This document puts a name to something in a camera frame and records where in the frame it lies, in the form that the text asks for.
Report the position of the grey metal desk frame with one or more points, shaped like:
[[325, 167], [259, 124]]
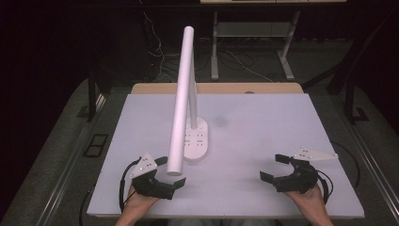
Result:
[[251, 29]]

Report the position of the black slanted stand leg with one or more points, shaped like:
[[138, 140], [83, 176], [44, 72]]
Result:
[[345, 64]]

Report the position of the person's right hand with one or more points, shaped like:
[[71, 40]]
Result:
[[312, 201]]

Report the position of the metal floor rail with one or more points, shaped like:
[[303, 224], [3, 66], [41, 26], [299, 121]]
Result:
[[373, 169], [67, 163]]

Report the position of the black stand with foot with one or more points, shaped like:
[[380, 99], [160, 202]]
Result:
[[350, 103]]

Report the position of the white desk lamp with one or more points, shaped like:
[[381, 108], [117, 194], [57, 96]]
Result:
[[182, 109]]

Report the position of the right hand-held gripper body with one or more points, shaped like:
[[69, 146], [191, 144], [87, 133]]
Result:
[[298, 182]]

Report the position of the black upright stand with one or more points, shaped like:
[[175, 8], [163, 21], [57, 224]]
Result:
[[92, 97]]

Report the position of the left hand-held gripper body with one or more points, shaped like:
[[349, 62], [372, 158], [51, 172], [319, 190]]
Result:
[[150, 185]]

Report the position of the black floor socket frame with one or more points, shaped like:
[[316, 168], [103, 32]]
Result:
[[95, 145]]

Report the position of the white table mat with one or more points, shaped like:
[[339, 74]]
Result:
[[251, 141]]

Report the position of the person's left hand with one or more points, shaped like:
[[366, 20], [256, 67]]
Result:
[[138, 202]]

